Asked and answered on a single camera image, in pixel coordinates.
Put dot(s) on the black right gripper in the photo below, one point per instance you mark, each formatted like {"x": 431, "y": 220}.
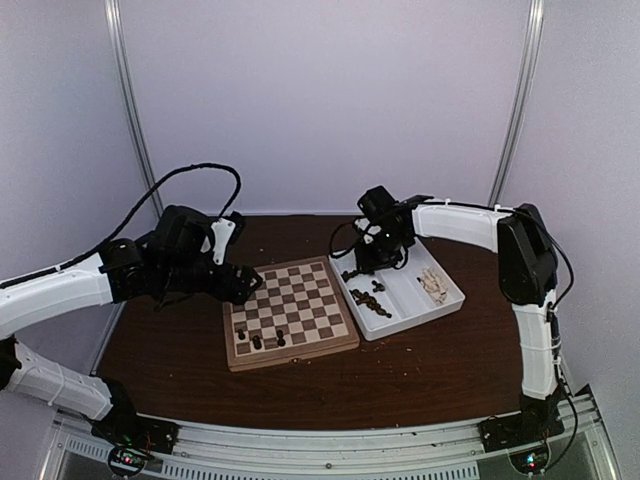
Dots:
{"x": 370, "y": 264}

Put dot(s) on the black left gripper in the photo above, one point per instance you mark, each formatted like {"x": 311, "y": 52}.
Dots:
{"x": 240, "y": 291}

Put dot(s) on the dark chess rook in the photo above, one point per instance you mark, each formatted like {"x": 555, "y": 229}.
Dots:
{"x": 281, "y": 342}

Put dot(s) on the dark chess king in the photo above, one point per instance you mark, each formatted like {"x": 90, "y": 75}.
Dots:
{"x": 347, "y": 275}

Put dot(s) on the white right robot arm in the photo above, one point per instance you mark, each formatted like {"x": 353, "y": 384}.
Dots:
{"x": 527, "y": 263}

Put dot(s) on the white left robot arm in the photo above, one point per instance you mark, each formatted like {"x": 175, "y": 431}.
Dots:
{"x": 42, "y": 296}

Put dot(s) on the pile of white chess pieces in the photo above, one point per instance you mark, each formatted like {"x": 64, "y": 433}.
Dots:
{"x": 433, "y": 285}

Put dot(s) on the dark chess queen lying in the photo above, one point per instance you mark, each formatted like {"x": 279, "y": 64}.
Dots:
{"x": 369, "y": 301}

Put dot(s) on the wooden chess board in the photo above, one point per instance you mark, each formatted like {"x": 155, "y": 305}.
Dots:
{"x": 303, "y": 299}

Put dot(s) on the white plastic divided tray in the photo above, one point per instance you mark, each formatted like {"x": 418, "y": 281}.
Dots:
{"x": 403, "y": 296}

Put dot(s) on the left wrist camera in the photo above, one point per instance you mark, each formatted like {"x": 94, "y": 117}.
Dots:
{"x": 226, "y": 231}

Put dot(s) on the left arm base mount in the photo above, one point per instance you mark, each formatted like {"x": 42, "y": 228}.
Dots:
{"x": 123, "y": 426}

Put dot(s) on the aluminium front rail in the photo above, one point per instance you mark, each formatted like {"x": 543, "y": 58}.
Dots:
{"x": 442, "y": 451}

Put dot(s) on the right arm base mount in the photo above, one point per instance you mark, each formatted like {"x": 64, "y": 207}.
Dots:
{"x": 535, "y": 421}

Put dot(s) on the right aluminium frame post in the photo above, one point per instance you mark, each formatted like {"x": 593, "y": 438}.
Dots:
{"x": 528, "y": 64}

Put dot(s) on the aluminium frame post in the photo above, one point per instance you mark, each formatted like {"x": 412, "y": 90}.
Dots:
{"x": 528, "y": 64}
{"x": 117, "y": 38}

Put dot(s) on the left aluminium frame post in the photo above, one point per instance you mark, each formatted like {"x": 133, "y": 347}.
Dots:
{"x": 117, "y": 38}

